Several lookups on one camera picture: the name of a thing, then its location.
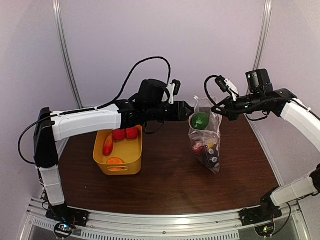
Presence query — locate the black right camera cable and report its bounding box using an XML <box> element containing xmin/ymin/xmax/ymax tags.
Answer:
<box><xmin>204</xmin><ymin>74</ymin><xmax>226</xmax><ymax>106</ymax></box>

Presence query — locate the yellow plastic basket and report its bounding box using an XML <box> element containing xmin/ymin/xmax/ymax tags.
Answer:
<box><xmin>93</xmin><ymin>125</ymin><xmax>143</xmax><ymax>176</ymax></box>

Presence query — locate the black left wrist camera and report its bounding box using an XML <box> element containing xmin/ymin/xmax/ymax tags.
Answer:
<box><xmin>162</xmin><ymin>79</ymin><xmax>181</xmax><ymax>105</ymax></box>

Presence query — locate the left aluminium corner post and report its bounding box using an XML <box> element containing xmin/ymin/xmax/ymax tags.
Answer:
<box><xmin>52</xmin><ymin>0</ymin><xmax>84</xmax><ymax>109</ymax></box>

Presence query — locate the circuit board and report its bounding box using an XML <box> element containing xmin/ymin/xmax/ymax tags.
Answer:
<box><xmin>254</xmin><ymin>223</ymin><xmax>275</xmax><ymax>238</ymax></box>
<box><xmin>53</xmin><ymin>222</ymin><xmax>75</xmax><ymax>238</ymax></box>

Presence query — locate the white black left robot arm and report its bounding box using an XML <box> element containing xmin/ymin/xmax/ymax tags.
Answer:
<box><xmin>31</xmin><ymin>79</ymin><xmax>194</xmax><ymax>222</ymax></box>

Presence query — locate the aluminium front rail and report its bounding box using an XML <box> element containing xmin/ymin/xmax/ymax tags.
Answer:
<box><xmin>19</xmin><ymin>197</ymin><xmax>311</xmax><ymax>240</ymax></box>

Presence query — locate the yellow toy banana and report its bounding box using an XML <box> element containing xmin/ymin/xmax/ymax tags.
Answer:
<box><xmin>207</xmin><ymin>142</ymin><xmax>217</xmax><ymax>149</ymax></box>

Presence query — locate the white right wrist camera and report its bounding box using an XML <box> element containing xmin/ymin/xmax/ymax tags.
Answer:
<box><xmin>215</xmin><ymin>75</ymin><xmax>240</xmax><ymax>102</ymax></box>

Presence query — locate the right circuit board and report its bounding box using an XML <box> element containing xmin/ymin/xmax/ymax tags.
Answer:
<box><xmin>254</xmin><ymin>223</ymin><xmax>275</xmax><ymax>238</ymax></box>

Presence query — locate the black camera cable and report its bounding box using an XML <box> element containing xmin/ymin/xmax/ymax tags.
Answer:
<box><xmin>94</xmin><ymin>56</ymin><xmax>173</xmax><ymax>111</ymax></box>
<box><xmin>204</xmin><ymin>74</ymin><xmax>226</xmax><ymax>106</ymax></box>

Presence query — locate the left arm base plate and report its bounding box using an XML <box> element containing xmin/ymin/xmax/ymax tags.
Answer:
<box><xmin>45</xmin><ymin>203</ymin><xmax>89</xmax><ymax>227</ymax></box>

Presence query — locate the dark red toy fruit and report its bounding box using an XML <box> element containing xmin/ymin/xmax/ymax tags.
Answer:
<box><xmin>192</xmin><ymin>145</ymin><xmax>206</xmax><ymax>156</ymax></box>

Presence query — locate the right aluminium corner post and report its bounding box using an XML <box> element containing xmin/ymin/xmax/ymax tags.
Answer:
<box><xmin>252</xmin><ymin>0</ymin><xmax>273</xmax><ymax>70</ymax></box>

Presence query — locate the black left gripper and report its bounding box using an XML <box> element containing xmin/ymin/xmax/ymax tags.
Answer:
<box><xmin>145</xmin><ymin>100</ymin><xmax>195</xmax><ymax>122</ymax></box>

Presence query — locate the red toy apple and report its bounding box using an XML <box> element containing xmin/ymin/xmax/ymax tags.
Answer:
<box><xmin>112</xmin><ymin>129</ymin><xmax>126</xmax><ymax>141</ymax></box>
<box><xmin>125</xmin><ymin>127</ymin><xmax>139</xmax><ymax>140</ymax></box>

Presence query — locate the aluminium corner post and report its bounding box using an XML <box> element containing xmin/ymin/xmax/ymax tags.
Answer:
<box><xmin>252</xmin><ymin>0</ymin><xmax>273</xmax><ymax>70</ymax></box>
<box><xmin>52</xmin><ymin>0</ymin><xmax>84</xmax><ymax>109</ymax></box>

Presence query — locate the left circuit board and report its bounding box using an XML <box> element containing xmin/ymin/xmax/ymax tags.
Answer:
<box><xmin>53</xmin><ymin>222</ymin><xmax>75</xmax><ymax>238</ymax></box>

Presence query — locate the clear zip top bag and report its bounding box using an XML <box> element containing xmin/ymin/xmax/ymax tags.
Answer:
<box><xmin>188</xmin><ymin>95</ymin><xmax>222</xmax><ymax>174</ymax></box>

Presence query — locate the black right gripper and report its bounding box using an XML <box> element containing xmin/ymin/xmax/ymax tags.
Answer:
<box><xmin>212</xmin><ymin>92</ymin><xmax>264</xmax><ymax>121</ymax></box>

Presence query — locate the orange toy orange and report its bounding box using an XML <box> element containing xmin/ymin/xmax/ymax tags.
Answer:
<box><xmin>106</xmin><ymin>157</ymin><xmax>124</xmax><ymax>165</ymax></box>

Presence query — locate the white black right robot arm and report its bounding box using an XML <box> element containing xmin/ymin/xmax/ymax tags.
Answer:
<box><xmin>204</xmin><ymin>69</ymin><xmax>320</xmax><ymax>221</ymax></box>

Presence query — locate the purple toy eggplant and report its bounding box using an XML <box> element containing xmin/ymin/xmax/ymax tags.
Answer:
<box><xmin>202</xmin><ymin>147</ymin><xmax>220</xmax><ymax>171</ymax></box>

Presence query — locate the black left camera cable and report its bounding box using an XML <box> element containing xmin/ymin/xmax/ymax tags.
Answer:
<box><xmin>94</xmin><ymin>56</ymin><xmax>173</xmax><ymax>111</ymax></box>

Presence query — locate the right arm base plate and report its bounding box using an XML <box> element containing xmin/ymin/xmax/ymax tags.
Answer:
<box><xmin>239</xmin><ymin>206</ymin><xmax>283</xmax><ymax>226</ymax></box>

